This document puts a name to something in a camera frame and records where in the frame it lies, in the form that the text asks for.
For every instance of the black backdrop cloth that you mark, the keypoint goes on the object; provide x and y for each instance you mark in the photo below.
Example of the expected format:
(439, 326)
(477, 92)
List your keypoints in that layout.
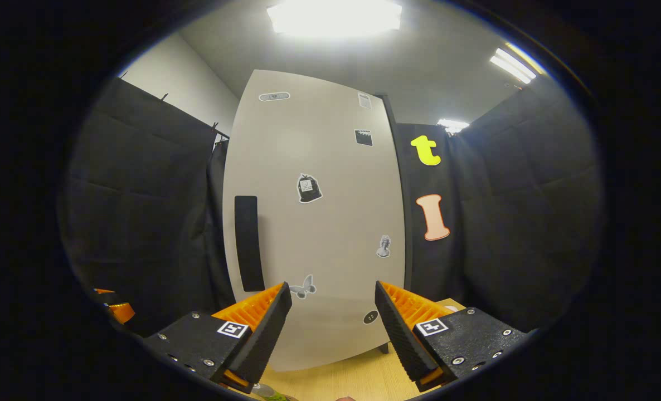
(520, 234)

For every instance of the ceiling light panel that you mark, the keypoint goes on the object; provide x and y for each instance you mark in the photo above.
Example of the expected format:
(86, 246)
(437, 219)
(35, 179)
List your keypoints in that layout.
(453, 125)
(515, 65)
(335, 16)

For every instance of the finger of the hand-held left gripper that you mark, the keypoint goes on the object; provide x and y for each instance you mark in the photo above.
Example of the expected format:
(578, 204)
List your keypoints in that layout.
(105, 292)
(121, 313)

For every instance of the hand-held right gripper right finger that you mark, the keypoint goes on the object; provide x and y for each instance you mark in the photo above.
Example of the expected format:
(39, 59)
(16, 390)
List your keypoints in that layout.
(400, 334)

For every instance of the green label clear bottle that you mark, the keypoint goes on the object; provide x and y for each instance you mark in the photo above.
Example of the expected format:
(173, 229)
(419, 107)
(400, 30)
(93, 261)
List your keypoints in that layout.
(272, 395)

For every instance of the grey cabinet door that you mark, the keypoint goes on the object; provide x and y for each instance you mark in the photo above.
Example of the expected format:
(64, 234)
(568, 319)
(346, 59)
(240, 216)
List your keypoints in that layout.
(330, 234)

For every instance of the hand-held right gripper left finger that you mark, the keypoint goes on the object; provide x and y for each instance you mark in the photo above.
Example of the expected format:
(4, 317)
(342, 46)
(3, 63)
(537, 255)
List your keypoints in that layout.
(263, 334)

